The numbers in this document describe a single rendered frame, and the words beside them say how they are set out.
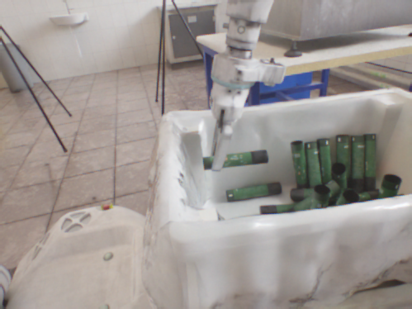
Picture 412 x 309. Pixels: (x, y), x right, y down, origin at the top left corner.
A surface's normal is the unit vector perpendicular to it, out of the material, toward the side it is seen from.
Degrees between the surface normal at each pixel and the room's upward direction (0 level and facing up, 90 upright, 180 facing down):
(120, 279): 0
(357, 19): 90
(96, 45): 90
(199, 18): 90
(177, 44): 90
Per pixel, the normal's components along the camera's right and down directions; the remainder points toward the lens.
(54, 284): -0.09, -0.85
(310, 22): 0.27, 0.48
